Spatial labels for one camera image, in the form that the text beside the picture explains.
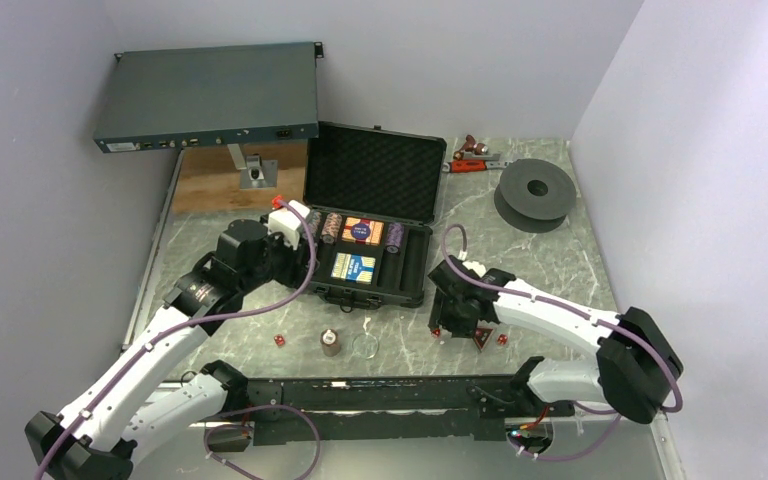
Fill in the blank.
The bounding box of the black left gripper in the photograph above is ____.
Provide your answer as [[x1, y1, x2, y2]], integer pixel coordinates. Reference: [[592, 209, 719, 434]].
[[239, 214, 319, 294]]

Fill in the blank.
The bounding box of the brown poker chip stack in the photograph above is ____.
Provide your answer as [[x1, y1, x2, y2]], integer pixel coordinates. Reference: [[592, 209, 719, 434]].
[[320, 328, 341, 357]]

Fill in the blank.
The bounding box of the black poker set case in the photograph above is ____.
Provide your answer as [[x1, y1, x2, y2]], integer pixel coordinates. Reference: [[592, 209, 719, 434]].
[[303, 122, 447, 311]]

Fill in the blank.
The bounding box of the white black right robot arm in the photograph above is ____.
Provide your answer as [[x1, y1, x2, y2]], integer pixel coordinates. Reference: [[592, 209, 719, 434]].
[[428, 257, 684, 424]]

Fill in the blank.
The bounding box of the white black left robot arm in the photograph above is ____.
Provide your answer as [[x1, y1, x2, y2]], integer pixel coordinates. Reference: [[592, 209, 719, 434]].
[[25, 209, 316, 479]]

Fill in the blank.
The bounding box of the red black triangle button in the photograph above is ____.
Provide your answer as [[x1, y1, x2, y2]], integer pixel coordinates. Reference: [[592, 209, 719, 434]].
[[472, 327, 494, 352]]

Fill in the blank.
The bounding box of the blue card deck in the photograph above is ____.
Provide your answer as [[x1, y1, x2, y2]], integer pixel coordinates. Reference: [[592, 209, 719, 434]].
[[330, 252, 376, 285]]

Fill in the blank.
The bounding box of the orange card deck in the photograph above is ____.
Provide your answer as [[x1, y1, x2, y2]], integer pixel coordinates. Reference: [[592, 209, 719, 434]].
[[341, 217, 385, 246]]

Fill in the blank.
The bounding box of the purple poker chip stack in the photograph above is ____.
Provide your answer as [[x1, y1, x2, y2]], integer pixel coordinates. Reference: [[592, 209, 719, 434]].
[[385, 222, 405, 254]]

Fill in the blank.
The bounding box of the clear round dealer disc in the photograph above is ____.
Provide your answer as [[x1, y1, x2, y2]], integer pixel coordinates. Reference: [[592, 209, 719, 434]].
[[351, 333, 380, 360]]

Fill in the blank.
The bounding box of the brown wooden board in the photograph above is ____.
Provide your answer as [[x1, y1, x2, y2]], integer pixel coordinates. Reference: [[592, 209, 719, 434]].
[[171, 141, 308, 214]]

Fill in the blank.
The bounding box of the black filament spool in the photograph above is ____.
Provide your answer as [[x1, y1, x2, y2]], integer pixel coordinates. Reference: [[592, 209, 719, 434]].
[[493, 158, 577, 234]]

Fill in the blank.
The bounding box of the red grey clamp tool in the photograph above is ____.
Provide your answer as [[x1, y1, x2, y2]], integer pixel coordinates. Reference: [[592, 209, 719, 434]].
[[441, 154, 506, 174]]

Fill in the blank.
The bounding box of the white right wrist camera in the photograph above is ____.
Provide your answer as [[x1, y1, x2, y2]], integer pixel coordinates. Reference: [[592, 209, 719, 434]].
[[458, 260, 487, 281]]

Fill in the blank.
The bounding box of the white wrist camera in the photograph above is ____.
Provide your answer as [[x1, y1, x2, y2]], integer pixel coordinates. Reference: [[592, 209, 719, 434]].
[[266, 196, 311, 250], [458, 260, 487, 281]]

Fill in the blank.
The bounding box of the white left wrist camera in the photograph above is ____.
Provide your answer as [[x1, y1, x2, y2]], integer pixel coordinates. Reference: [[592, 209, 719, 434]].
[[266, 196, 311, 250]]

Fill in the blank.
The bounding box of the grey metal bracket stand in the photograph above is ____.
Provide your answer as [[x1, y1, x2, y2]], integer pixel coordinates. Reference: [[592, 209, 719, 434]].
[[227, 144, 278, 190]]

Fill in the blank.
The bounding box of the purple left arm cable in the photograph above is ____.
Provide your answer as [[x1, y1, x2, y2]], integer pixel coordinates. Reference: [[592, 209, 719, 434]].
[[32, 198, 319, 480]]

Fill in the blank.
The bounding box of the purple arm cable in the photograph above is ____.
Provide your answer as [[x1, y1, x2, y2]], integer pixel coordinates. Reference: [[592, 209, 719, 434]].
[[441, 224, 685, 415], [32, 198, 319, 480]]

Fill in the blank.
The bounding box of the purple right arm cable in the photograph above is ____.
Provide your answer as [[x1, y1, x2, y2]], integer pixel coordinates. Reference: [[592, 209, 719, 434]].
[[441, 224, 685, 415]]

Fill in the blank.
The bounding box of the grey rack network switch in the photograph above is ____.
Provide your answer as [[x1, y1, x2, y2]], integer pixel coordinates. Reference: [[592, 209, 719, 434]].
[[93, 41, 324, 153]]

